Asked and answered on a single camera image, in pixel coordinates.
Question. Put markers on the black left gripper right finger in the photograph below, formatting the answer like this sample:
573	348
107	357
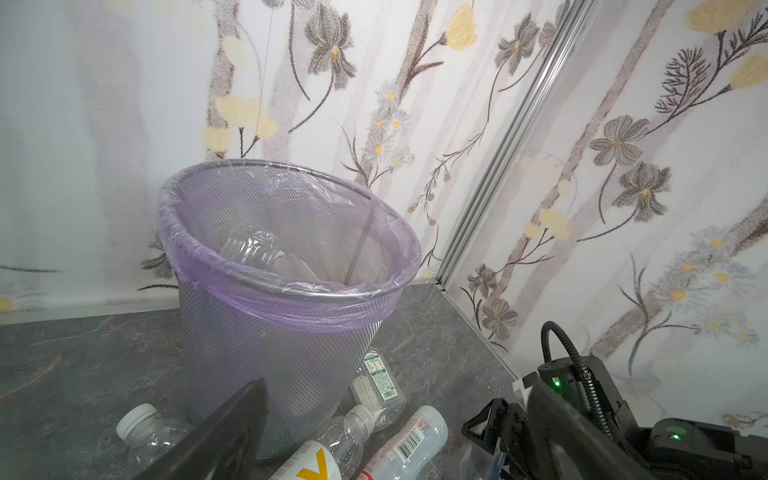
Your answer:
568	446

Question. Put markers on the red-cap clear bottle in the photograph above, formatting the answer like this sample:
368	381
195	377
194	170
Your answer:
411	449

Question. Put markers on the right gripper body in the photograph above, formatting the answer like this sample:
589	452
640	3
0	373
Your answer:
507	428

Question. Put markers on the clear bottle white cap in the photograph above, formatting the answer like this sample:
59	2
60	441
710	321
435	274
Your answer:
149	435

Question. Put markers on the Pocari Sweat bottle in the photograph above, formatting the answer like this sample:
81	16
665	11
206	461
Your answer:
248	244

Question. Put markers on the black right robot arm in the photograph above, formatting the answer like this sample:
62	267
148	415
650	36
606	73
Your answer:
673	448

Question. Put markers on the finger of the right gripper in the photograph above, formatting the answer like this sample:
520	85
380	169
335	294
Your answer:
483	429

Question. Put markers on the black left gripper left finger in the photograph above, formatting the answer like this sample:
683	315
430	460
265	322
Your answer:
223	446

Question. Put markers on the small clear bottle by bin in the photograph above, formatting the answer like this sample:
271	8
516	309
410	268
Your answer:
375	388

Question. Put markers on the purple-lined mesh trash bin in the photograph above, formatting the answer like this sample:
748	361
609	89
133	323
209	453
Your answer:
305	339

